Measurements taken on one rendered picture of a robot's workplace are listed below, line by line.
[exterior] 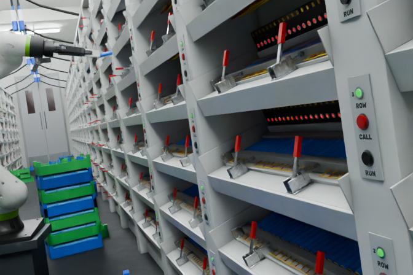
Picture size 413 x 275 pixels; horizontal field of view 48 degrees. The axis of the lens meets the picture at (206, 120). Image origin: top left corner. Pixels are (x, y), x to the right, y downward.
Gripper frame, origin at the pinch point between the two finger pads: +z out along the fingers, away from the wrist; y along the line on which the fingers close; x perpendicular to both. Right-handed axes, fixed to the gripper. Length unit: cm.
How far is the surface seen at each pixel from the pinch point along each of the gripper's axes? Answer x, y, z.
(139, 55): -4.7, 33.1, 15.4
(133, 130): -33, -37, 28
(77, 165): -54, -70, 2
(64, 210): -80, -69, -4
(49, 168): -57, -68, -13
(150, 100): -21.9, 33.2, 20.9
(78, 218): -85, -70, 5
